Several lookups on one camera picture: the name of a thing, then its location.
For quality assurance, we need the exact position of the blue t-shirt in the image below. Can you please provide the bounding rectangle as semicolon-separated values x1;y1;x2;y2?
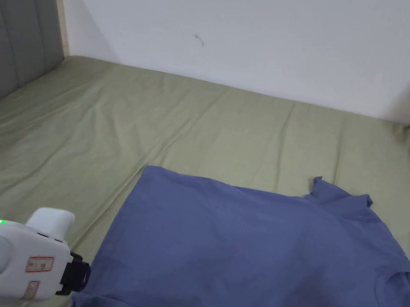
67;138;410;307

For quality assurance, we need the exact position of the bed with pale green sheet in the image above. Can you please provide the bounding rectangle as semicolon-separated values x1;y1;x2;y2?
0;42;410;307

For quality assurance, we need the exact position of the grey padded headboard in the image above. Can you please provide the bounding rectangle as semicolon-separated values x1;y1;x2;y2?
0;0;78;138

